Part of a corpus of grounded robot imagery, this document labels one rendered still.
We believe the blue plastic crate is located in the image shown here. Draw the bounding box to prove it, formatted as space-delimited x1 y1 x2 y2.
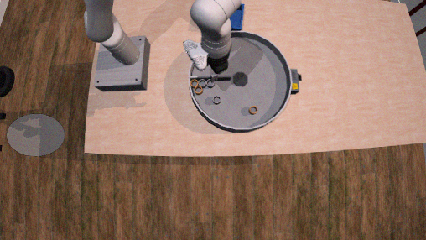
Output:
229 3 245 31

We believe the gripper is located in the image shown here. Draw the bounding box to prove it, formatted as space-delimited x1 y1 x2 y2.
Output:
183 39 231 82

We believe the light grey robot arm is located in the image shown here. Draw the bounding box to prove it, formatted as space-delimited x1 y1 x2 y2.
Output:
84 0 242 65

